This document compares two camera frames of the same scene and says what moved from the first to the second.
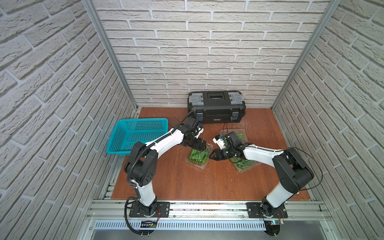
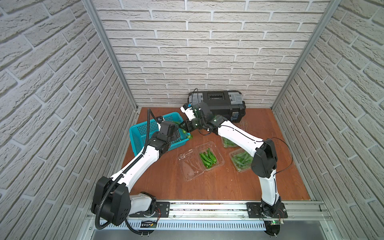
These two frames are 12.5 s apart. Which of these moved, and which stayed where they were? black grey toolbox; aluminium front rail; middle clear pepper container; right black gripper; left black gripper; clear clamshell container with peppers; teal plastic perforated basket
Moved: left black gripper; right black gripper; clear clamshell container with peppers; teal plastic perforated basket
Stayed: black grey toolbox; aluminium front rail; middle clear pepper container
